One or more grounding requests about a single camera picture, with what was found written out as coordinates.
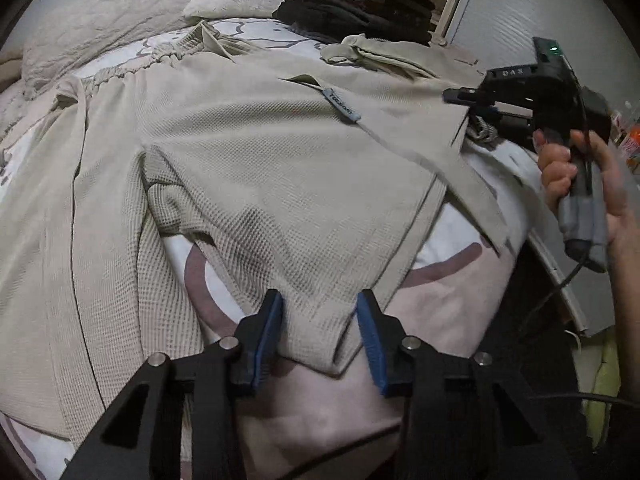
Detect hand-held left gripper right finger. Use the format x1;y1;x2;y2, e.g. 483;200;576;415
356;289;578;480

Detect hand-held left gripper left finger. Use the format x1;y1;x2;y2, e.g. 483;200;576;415
60;289;285;480

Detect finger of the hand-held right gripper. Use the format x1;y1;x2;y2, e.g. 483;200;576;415
467;105;536;136
442;87;488;107

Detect beige waffle pants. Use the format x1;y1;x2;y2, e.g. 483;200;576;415
0;22;511;441

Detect person's right forearm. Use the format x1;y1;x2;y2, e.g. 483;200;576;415
609;240;640;321

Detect stack of dark folded clothes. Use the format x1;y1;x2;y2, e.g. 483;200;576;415
272;0;436;46

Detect person's right hand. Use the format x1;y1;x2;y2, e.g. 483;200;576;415
532;129;640;257

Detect beige folded garment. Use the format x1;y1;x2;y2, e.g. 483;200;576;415
320;34;481;78

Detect bear printed bedsheet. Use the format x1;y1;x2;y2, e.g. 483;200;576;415
0;15;586;480

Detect orange object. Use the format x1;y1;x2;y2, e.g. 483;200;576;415
615;110;640;173

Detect white slatted door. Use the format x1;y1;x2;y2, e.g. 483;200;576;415
440;0;631;111

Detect yellow green cloth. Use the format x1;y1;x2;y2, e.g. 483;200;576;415
580;330;626;453

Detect large beige textured pillow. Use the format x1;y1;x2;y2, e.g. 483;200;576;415
22;0;198;91

